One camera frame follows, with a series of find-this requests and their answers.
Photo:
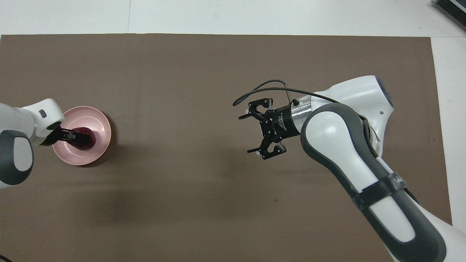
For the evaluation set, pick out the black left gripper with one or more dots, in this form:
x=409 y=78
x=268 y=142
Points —
x=52 y=133

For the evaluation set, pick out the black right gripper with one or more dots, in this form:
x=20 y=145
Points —
x=280 y=123

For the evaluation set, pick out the dark red apple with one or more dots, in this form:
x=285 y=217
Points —
x=85 y=145

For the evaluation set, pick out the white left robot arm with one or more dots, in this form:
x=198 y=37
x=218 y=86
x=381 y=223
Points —
x=16 y=153

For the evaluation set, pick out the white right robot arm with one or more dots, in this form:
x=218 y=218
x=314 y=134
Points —
x=342 y=145

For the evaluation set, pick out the pink plate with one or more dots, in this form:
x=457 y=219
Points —
x=93 y=120

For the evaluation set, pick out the brown table mat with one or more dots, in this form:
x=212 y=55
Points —
x=218 y=200

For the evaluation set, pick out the black ridged metal box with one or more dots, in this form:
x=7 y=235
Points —
x=453 y=9

